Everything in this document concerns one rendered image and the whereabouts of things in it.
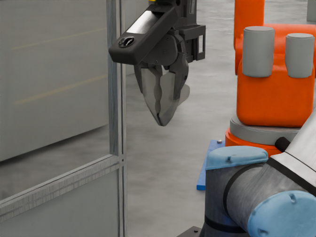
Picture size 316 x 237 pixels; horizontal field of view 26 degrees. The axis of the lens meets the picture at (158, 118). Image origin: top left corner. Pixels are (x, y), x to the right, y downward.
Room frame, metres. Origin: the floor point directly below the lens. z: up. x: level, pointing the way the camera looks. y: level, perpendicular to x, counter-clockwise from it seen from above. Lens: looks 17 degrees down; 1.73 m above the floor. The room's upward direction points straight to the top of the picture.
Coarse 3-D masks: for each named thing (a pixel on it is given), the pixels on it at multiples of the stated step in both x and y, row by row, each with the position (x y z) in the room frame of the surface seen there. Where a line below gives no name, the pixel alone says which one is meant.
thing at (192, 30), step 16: (160, 0) 1.01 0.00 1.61; (176, 0) 1.03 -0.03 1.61; (192, 0) 1.04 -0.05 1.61; (192, 16) 1.04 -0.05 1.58; (176, 32) 0.98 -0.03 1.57; (192, 32) 1.01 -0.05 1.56; (160, 48) 0.99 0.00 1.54; (176, 48) 0.97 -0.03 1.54; (192, 48) 1.03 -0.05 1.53; (160, 64) 0.99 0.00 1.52
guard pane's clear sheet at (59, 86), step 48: (0, 0) 1.69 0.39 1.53; (48, 0) 1.82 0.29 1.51; (96, 0) 1.98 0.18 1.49; (0, 48) 1.68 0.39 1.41; (48, 48) 1.82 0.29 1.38; (96, 48) 1.98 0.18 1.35; (0, 96) 1.67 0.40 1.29; (48, 96) 1.81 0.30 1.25; (96, 96) 1.97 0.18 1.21; (0, 144) 1.66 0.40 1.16; (48, 144) 1.80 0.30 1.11; (96, 144) 1.97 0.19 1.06; (0, 192) 1.66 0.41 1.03
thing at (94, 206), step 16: (112, 176) 2.01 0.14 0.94; (80, 192) 1.89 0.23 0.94; (96, 192) 1.95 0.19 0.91; (112, 192) 2.01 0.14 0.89; (32, 208) 1.73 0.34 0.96; (48, 208) 1.78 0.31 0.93; (64, 208) 1.83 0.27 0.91; (80, 208) 1.88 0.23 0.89; (96, 208) 1.94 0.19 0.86; (112, 208) 2.01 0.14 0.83; (0, 224) 1.63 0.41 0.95; (16, 224) 1.68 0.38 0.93; (32, 224) 1.72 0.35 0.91; (48, 224) 1.77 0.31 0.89; (64, 224) 1.83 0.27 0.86; (80, 224) 1.88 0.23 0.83; (96, 224) 1.94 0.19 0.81; (112, 224) 2.00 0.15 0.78
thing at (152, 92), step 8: (144, 72) 1.01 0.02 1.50; (152, 72) 1.00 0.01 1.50; (160, 72) 1.03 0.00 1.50; (144, 80) 1.01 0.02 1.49; (152, 80) 1.00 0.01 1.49; (144, 88) 1.01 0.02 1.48; (152, 88) 1.00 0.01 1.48; (160, 88) 1.03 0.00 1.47; (144, 96) 1.01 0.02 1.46; (152, 96) 1.00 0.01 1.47; (160, 96) 1.01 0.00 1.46; (152, 104) 1.00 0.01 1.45; (152, 112) 1.00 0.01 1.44
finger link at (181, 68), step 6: (180, 54) 0.97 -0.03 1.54; (186, 54) 0.98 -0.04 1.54; (180, 60) 0.97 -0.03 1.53; (174, 66) 0.98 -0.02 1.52; (180, 66) 0.97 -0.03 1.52; (186, 66) 0.98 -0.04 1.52; (174, 72) 0.98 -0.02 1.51; (180, 72) 0.97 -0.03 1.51; (186, 72) 0.98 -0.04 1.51; (180, 78) 0.97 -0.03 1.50; (186, 78) 0.98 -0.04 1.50; (174, 84) 0.98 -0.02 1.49; (180, 84) 0.97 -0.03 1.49; (174, 90) 0.98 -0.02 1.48; (180, 90) 0.98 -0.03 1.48; (174, 96) 0.98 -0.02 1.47
